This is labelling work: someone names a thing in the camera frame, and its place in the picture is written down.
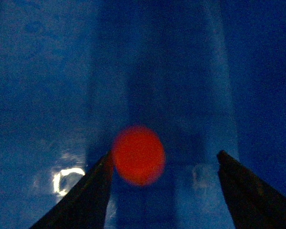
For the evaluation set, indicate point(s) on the front left blue bin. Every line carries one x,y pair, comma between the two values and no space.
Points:
205,75

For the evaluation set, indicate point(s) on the red mushroom push button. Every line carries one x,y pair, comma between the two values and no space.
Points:
138,155

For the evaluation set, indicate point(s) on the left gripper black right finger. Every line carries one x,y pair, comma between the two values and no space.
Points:
252,203

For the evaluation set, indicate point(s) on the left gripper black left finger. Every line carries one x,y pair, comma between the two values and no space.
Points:
85,205

